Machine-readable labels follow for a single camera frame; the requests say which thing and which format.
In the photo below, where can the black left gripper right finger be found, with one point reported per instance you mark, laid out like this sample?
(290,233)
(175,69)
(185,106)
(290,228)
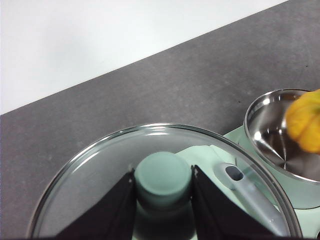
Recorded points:
(220,215)

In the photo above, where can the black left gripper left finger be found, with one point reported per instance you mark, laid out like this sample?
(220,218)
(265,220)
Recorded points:
(110,215)

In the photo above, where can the glass lid with green knob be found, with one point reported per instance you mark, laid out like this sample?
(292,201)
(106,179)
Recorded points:
(100,160)

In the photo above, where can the mint green breakfast machine base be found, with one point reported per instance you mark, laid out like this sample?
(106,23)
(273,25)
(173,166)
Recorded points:
(310,220)

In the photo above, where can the yellow pumpkin with green stem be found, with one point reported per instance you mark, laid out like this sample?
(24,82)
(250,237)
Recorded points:
(305,125)

